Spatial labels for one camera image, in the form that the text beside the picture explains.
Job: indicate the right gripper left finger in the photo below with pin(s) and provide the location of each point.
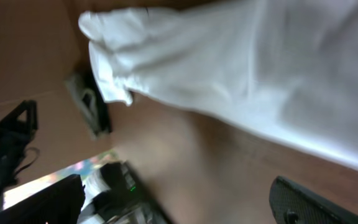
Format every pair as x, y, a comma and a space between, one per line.
59, 203

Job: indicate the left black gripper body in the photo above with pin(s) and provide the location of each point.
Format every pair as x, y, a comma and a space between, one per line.
13, 145

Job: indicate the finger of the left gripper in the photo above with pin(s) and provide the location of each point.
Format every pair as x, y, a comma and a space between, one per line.
22, 120

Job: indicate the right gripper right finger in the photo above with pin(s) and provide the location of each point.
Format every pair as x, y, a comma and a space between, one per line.
292, 203

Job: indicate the white printed t-shirt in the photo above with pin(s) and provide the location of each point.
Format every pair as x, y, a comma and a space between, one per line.
286, 71

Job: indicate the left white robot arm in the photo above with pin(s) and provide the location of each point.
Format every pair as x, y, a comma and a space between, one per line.
113, 194

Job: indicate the folded grey garment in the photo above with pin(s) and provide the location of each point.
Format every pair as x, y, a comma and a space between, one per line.
86, 101

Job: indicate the folded black garment left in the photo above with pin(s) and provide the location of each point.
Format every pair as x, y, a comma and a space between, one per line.
101, 108

